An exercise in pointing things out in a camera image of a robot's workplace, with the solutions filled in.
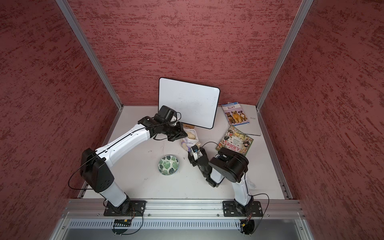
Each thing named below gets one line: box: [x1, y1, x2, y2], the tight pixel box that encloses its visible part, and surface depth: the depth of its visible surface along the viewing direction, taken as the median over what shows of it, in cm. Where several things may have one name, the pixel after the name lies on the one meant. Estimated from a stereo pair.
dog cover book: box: [221, 102, 250, 127], surface depth 116 cm
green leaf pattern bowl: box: [158, 155, 180, 176], surface depth 89 cm
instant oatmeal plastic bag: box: [180, 128, 202, 152], surface depth 83 cm
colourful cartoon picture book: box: [215, 125, 254, 156], surface depth 102 cm
